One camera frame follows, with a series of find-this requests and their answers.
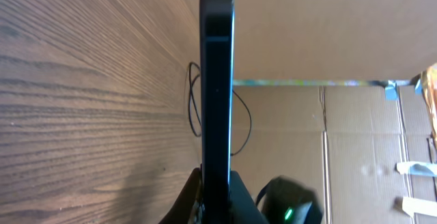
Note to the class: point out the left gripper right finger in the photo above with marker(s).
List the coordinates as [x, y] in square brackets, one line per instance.
[243, 209]

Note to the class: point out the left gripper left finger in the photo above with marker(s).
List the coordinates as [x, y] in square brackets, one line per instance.
[188, 207]

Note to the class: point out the Samsung Galaxy smartphone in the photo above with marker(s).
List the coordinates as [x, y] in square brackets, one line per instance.
[216, 27]

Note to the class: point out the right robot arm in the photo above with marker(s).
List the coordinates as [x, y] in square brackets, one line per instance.
[288, 202]

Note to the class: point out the cardboard wall panel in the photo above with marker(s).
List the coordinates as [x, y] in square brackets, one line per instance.
[326, 97]

